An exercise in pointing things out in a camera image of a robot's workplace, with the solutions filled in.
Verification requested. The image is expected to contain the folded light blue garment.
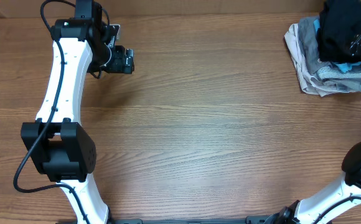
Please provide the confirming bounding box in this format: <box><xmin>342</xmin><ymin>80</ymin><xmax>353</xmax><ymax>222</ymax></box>
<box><xmin>313</xmin><ymin>19</ymin><xmax>361</xmax><ymax>73</ymax></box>

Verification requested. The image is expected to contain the folded patterned grey garment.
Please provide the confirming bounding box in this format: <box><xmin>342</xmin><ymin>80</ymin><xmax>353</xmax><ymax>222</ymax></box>
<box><xmin>316</xmin><ymin>66</ymin><xmax>361</xmax><ymax>80</ymax></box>

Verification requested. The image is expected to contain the folded beige garment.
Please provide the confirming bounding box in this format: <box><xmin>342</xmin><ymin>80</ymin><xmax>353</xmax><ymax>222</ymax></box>
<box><xmin>284</xmin><ymin>24</ymin><xmax>357</xmax><ymax>97</ymax></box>

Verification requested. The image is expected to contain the black t-shirt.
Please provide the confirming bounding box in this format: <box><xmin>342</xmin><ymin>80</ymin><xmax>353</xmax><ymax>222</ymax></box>
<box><xmin>317</xmin><ymin>0</ymin><xmax>361</xmax><ymax>63</ymax></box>

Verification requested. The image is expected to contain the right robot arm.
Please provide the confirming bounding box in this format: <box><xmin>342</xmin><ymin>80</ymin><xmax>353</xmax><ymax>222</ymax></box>
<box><xmin>275</xmin><ymin>24</ymin><xmax>361</xmax><ymax>224</ymax></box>

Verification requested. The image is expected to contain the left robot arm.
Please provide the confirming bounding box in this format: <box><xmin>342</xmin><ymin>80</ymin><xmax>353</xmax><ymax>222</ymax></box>
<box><xmin>21</xmin><ymin>0</ymin><xmax>134</xmax><ymax>223</ymax></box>

